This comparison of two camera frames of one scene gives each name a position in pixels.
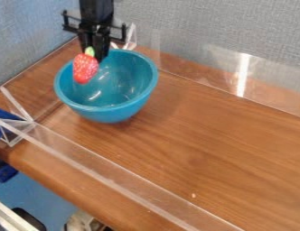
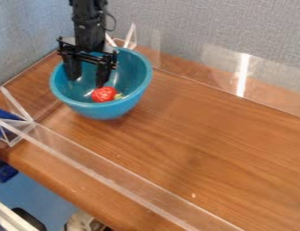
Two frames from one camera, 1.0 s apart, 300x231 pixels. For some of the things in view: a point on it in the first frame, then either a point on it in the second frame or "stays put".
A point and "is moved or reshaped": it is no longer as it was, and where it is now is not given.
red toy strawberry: x=85 y=66 is moved or reshaped
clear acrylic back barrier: x=265 y=77 stays put
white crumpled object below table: x=82 y=222 stays put
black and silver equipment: x=15 y=219 stays put
